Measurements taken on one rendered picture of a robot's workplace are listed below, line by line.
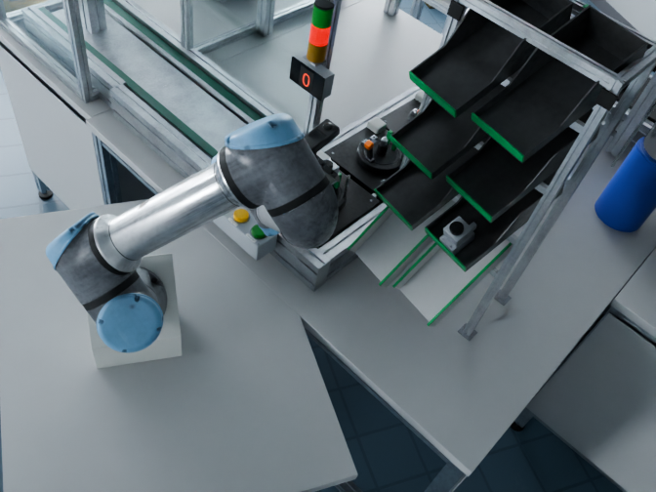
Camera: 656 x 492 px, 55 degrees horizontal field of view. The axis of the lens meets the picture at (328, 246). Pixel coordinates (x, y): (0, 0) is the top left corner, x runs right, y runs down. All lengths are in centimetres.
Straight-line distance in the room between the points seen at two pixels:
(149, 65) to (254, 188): 127
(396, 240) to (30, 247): 94
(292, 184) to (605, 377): 145
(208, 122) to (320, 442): 104
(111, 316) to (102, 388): 35
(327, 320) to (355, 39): 132
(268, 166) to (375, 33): 171
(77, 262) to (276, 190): 40
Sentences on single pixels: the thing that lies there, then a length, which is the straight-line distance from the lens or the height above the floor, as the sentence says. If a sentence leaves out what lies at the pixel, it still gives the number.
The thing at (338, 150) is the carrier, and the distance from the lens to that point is 189.
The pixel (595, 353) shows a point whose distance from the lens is 216.
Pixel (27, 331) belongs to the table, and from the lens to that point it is 164.
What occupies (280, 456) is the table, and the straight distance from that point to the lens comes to 145.
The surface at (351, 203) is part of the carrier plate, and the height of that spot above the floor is 97.
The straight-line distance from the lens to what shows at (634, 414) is 227.
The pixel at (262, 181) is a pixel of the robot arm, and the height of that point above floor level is 150.
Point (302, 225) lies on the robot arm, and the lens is 103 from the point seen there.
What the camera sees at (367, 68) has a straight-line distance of 245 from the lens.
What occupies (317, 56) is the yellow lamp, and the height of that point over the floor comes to 128.
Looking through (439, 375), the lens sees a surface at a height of 86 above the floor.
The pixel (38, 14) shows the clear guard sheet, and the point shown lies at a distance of 225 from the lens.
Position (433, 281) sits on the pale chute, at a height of 104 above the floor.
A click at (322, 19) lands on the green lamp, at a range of 164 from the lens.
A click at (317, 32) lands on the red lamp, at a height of 135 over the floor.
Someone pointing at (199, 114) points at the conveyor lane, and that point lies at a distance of 205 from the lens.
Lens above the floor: 221
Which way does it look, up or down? 49 degrees down
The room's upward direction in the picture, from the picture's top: 13 degrees clockwise
